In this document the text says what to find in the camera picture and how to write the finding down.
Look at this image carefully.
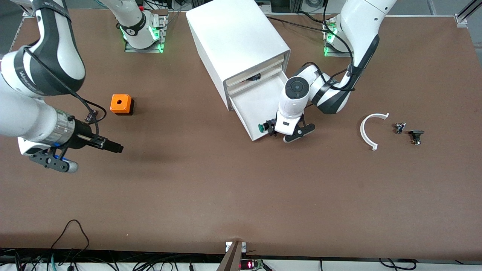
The white drawer with button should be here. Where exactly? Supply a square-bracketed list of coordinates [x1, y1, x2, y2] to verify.
[230, 71, 288, 142]

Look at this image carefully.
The white drawer with black part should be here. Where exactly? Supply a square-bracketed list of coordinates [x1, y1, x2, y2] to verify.
[227, 64, 284, 96]

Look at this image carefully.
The white drawer cabinet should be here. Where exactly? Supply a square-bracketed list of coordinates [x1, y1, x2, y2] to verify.
[186, 0, 291, 111]

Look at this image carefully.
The orange box with hole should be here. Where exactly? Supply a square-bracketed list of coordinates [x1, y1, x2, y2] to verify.
[110, 94, 134, 116]

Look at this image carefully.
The white curved plastic arc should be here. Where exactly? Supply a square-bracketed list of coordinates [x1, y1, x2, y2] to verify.
[360, 113, 390, 151]

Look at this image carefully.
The device with red display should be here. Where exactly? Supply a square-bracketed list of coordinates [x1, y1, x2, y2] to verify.
[240, 259, 264, 271]

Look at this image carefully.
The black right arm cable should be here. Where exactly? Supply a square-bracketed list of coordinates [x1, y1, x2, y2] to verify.
[23, 47, 108, 160]

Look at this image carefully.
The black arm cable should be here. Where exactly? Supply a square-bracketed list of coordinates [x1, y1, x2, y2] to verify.
[301, 0, 356, 93]
[23, 47, 108, 160]

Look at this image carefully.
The black looped cable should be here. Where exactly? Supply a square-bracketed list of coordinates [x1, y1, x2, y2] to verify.
[51, 219, 90, 260]

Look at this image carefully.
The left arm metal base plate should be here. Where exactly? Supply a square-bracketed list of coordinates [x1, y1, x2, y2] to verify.
[323, 19, 352, 58]

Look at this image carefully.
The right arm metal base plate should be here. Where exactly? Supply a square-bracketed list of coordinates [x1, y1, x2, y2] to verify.
[124, 9, 168, 53]

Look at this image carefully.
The black cable to base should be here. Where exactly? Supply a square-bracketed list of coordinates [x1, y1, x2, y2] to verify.
[265, 15, 329, 32]

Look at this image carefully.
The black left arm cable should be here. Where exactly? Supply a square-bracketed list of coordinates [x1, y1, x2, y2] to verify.
[301, 0, 356, 93]

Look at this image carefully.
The black cable bundle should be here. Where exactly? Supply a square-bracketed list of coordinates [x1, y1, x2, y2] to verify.
[0, 248, 219, 271]

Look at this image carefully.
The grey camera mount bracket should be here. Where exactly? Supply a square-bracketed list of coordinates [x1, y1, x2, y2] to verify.
[217, 241, 247, 271]

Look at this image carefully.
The aluminium frame profile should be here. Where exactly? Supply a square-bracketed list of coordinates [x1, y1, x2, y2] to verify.
[9, 0, 36, 53]
[455, 0, 482, 25]

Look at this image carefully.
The black cable coil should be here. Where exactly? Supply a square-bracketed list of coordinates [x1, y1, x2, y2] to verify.
[378, 258, 416, 271]

